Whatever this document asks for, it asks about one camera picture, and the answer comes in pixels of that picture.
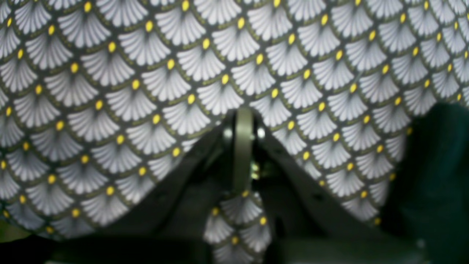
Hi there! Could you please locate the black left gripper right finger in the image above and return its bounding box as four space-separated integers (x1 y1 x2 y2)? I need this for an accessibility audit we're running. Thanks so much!
253 110 426 264

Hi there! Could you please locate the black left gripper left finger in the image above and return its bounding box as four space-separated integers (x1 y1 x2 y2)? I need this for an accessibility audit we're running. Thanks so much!
48 109 253 264

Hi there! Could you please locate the dark navy T-shirt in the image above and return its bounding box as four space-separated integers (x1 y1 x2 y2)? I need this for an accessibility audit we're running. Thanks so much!
381 103 469 264

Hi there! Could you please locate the fan patterned table cloth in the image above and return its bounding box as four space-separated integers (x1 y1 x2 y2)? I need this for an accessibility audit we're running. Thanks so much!
1 0 468 264

